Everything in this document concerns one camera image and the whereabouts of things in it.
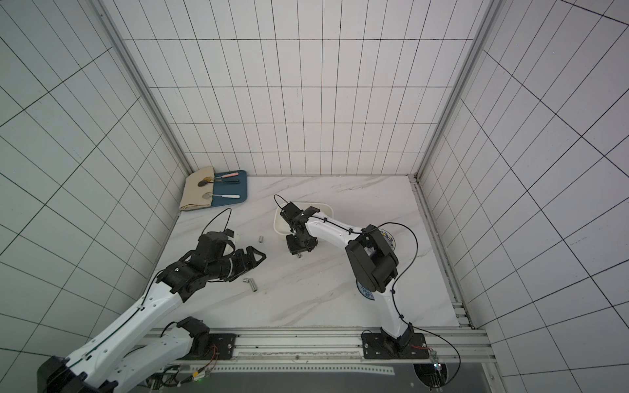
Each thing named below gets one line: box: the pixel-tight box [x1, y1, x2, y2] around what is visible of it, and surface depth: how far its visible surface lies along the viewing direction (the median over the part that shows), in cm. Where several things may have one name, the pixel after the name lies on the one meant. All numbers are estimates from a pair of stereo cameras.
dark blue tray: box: [211, 170, 248, 208], surface depth 117 cm
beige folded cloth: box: [179, 166, 215, 212], surface depth 117 cm
